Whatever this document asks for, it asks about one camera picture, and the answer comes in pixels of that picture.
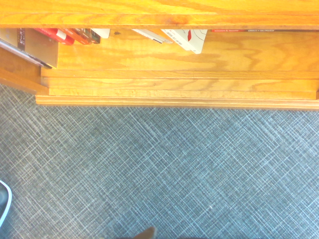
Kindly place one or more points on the dark illustrated hardcover book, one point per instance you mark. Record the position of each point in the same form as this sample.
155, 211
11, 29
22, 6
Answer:
261, 30

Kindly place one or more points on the dark red book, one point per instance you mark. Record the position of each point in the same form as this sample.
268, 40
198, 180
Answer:
78, 36

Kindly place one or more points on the grey covered book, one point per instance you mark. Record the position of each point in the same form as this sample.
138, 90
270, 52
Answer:
22, 54

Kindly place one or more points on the plain white book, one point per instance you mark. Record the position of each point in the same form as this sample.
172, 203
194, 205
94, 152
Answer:
102, 32

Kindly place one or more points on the dark brown book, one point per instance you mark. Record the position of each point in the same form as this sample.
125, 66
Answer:
93, 37

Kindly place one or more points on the white book with red lips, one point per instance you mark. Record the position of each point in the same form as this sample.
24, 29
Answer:
192, 41

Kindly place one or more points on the tan book with black spine label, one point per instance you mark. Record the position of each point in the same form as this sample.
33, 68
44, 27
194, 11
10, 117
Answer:
40, 47

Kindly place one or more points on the red paperback book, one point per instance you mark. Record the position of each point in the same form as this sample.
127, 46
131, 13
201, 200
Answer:
56, 35

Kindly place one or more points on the wooden oak bookshelf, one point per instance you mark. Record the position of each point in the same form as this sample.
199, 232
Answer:
174, 82

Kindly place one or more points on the thin white book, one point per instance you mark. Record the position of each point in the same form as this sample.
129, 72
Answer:
153, 36

